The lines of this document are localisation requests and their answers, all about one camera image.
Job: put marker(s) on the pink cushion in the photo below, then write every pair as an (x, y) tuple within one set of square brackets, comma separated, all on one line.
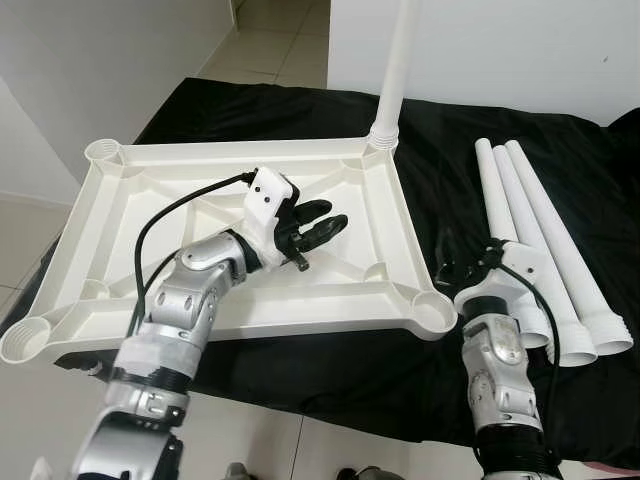
[(612, 473)]

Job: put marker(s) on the white plastic table top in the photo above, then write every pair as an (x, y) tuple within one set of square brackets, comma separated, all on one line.
[(120, 250)]

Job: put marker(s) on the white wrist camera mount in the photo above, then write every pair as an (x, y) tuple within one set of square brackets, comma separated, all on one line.
[(520, 262), (270, 195)]

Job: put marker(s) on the grey robot right foot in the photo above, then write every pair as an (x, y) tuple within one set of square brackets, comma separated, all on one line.
[(364, 474)]

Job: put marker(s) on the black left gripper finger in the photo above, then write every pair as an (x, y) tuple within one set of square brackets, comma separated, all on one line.
[(314, 209), (325, 231)]

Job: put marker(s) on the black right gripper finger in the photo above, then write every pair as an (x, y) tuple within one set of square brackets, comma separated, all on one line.
[(447, 260)]

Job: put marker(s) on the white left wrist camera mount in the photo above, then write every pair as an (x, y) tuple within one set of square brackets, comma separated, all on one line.
[(270, 195)]

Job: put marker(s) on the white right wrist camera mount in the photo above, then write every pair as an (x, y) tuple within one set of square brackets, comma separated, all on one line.
[(520, 262)]

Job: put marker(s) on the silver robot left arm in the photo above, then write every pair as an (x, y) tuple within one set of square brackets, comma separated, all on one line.
[(190, 290)]

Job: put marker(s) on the grey robot left foot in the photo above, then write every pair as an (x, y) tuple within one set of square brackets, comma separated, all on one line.
[(237, 472)]

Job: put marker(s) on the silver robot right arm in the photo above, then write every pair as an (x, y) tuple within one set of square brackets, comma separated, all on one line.
[(495, 370)]

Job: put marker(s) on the grey robot foot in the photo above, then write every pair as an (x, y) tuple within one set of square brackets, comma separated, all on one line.
[(237, 472), (364, 474)]

